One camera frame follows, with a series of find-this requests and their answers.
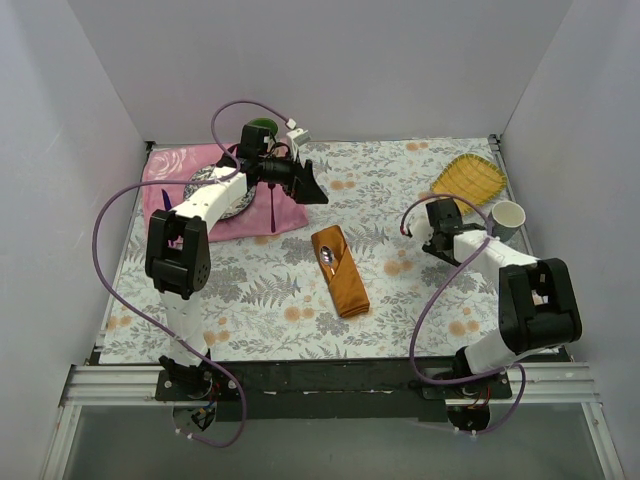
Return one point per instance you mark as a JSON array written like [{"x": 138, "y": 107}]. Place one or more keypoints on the floral patterned table mat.
[{"x": 266, "y": 298}]

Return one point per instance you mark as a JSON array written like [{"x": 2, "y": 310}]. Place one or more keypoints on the pink cloth placemat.
[{"x": 181, "y": 163}]

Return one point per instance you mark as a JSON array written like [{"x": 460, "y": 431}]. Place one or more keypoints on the grey white mug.
[{"x": 507, "y": 218}]

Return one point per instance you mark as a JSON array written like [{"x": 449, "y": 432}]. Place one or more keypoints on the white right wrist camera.
[{"x": 420, "y": 229}]

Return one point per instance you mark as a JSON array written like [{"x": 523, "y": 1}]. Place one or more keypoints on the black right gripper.
[{"x": 437, "y": 246}]

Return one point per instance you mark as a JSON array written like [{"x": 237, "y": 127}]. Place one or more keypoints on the orange cloth napkin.
[{"x": 342, "y": 277}]

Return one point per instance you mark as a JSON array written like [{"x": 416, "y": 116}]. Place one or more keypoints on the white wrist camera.
[
  {"x": 420, "y": 229},
  {"x": 295, "y": 139}
]

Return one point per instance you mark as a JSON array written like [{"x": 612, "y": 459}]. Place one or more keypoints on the silver metal spoon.
[{"x": 328, "y": 258}]

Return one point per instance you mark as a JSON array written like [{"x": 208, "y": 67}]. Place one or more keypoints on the purple plastic knife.
[{"x": 168, "y": 206}]

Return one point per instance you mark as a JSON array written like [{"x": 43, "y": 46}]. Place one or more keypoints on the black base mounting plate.
[{"x": 320, "y": 389}]

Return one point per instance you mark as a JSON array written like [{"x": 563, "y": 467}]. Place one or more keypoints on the green inside floral mug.
[{"x": 266, "y": 126}]

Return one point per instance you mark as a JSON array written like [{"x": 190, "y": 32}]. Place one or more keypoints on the woven bamboo basket tray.
[{"x": 472, "y": 177}]

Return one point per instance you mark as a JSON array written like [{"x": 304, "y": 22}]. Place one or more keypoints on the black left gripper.
[{"x": 298, "y": 178}]

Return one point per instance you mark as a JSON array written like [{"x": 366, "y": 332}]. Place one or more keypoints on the purple plastic fork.
[{"x": 271, "y": 187}]

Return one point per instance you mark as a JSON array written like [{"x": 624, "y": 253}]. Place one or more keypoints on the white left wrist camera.
[{"x": 295, "y": 139}]

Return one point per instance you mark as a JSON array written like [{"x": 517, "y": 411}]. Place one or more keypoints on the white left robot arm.
[{"x": 177, "y": 256}]

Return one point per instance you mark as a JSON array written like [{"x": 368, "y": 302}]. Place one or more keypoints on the blue floral ceramic plate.
[{"x": 211, "y": 171}]

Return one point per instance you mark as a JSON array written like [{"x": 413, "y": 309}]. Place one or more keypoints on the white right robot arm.
[{"x": 537, "y": 307}]

